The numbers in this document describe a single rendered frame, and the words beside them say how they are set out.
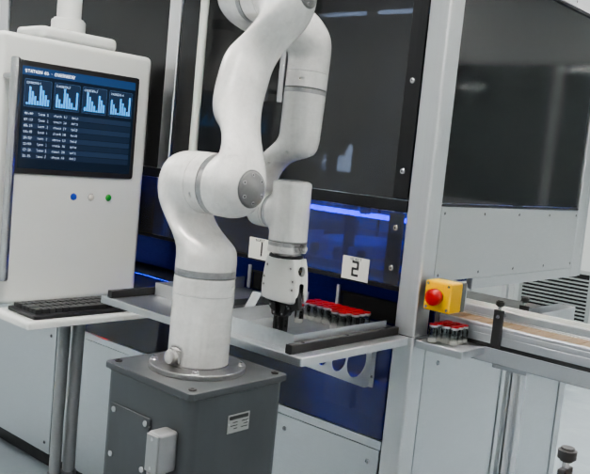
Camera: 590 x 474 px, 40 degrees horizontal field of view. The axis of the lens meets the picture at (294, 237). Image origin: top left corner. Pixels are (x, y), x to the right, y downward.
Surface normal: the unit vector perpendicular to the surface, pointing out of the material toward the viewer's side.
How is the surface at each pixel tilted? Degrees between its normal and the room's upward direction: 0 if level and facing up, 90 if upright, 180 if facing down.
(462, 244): 90
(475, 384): 90
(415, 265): 90
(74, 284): 90
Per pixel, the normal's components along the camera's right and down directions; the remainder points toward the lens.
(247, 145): 0.63, -0.38
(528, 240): 0.75, 0.14
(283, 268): -0.58, 0.03
